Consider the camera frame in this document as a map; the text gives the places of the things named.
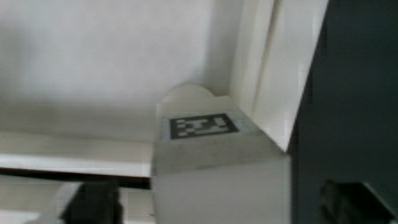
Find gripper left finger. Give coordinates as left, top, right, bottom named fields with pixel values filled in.
left=37, top=181, right=127, bottom=224

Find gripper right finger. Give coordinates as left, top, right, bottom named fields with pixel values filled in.
left=319, top=180, right=398, bottom=224

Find white table leg with tag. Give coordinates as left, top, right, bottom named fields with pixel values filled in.
left=150, top=84, right=291, bottom=224

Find white square table top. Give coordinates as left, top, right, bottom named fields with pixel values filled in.
left=0, top=0, right=330, bottom=177

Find white U-shaped obstacle fence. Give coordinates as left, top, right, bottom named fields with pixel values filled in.
left=0, top=175, right=156, bottom=224

